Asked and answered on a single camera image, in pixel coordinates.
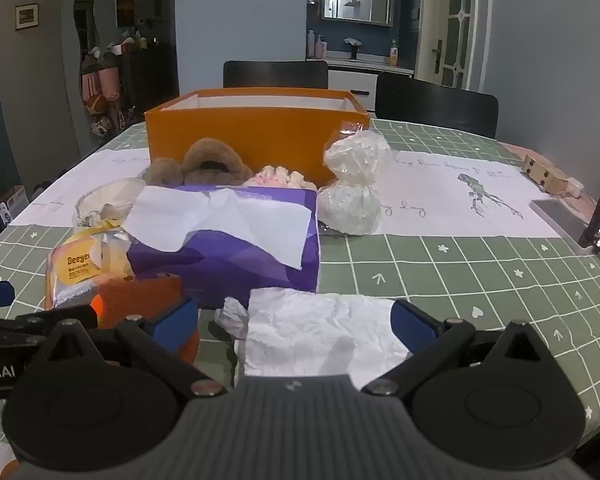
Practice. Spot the pink bottle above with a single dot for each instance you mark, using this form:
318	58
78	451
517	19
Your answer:
321	46
311	44

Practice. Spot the dark wall picture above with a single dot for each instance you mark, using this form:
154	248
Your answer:
125	11

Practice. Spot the white paper sheet with writing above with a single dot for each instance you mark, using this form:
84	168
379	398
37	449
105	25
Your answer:
430	195

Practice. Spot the brown plush toy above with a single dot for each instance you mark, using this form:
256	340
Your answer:
215	165

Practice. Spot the black vase with tissue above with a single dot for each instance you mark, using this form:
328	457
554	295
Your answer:
353	49

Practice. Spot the wooden dotted block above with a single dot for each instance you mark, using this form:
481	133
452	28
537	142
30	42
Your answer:
545	172

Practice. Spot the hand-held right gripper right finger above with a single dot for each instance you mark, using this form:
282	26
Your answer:
411	322

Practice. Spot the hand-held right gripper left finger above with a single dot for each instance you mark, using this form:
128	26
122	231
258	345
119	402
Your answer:
176	321

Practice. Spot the dark tall cabinet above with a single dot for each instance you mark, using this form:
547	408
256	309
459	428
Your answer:
150	85

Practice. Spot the orange cardboard box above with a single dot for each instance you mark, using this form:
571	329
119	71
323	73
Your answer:
260	130

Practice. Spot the white tissue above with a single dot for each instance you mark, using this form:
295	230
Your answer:
305	330

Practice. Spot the black chair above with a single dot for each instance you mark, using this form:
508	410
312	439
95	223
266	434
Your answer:
275	74
435	105

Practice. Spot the orange knitted toy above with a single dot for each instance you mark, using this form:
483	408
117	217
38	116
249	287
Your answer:
94	310

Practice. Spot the pink white knitted doll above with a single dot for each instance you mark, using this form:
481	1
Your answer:
282	176

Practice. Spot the glazed door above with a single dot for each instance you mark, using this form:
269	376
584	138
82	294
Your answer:
455	20

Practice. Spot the purple tissue box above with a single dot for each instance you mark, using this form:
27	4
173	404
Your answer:
230	265

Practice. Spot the hanging pink bags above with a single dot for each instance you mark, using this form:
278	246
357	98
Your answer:
97	95

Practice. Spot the small framed wall picture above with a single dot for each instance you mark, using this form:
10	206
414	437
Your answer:
26	16

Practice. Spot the yellow snack packet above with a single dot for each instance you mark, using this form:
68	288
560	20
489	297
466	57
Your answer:
75	265

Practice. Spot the orange drink bottle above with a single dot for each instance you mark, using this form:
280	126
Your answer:
393	54

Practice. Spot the white vanity cabinet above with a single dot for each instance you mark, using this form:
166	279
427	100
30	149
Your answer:
350	80

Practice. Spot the wavy wall mirror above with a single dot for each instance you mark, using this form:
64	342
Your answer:
86	25

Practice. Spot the clear plastic bag bundle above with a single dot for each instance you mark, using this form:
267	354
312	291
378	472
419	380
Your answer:
352	185

